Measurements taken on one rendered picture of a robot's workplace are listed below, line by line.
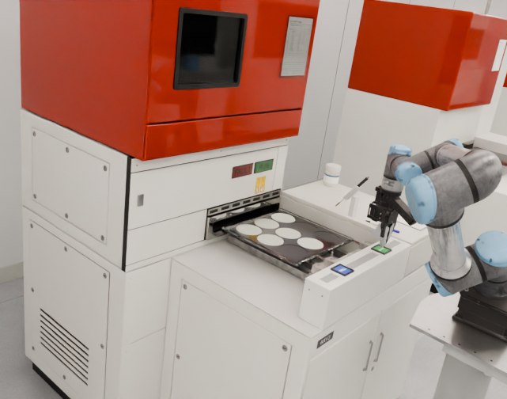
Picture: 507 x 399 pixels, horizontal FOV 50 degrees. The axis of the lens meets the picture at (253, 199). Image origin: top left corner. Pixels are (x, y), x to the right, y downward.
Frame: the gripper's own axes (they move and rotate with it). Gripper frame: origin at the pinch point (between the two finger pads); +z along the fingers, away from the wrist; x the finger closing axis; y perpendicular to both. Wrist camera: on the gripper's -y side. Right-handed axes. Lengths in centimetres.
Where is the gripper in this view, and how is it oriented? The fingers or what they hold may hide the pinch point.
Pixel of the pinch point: (384, 244)
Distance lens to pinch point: 197.5
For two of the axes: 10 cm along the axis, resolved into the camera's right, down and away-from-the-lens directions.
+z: -1.3, 9.3, 3.5
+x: -6.5, 1.8, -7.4
